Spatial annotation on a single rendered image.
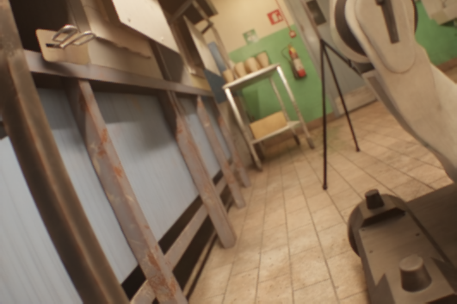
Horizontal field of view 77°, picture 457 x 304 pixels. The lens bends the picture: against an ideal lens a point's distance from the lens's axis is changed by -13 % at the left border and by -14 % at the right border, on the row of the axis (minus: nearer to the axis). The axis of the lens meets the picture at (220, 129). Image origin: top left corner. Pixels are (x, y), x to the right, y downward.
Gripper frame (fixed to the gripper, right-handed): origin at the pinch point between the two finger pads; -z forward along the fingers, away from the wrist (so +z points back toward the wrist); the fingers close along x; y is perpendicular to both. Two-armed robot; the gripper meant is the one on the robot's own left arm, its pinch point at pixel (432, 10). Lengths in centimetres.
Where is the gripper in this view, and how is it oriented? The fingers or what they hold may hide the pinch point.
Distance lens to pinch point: 44.8
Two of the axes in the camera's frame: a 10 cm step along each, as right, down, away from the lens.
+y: -2.6, 1.2, -9.6
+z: -2.1, -9.7, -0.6
